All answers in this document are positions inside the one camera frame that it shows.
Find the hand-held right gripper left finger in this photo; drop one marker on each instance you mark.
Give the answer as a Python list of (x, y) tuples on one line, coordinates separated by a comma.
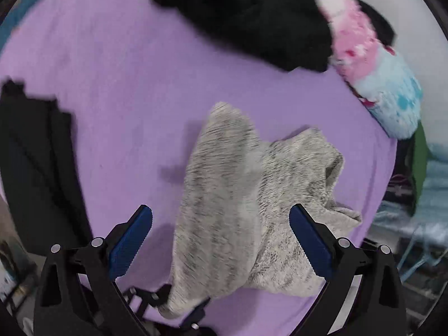
[(131, 243)]

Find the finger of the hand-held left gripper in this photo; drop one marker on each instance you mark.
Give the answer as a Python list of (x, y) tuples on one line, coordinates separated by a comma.
[(196, 313), (152, 296)]

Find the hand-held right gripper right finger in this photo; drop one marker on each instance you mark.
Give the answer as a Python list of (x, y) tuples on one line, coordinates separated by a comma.
[(309, 243)]

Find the grey knit sweater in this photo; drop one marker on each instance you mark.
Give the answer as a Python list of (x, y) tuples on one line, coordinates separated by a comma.
[(227, 199)]

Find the black clothes pile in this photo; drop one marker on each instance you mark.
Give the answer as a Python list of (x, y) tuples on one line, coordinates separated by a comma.
[(252, 21)]

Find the folded black garment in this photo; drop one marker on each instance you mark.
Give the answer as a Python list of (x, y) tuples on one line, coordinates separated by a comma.
[(35, 154)]

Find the black case with green cover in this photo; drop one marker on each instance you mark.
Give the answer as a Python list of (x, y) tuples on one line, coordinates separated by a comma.
[(418, 168)]

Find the light blue cloth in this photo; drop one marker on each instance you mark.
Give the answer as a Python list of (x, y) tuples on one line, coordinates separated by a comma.
[(432, 182)]

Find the purple bed sheet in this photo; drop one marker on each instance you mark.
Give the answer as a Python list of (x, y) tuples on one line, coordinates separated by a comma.
[(122, 77)]

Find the dark cloth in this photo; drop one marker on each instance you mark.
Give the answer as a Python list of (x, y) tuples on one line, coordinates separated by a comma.
[(379, 24)]

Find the blue patterned cloth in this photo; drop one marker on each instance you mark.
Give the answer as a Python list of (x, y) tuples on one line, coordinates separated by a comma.
[(21, 17)]

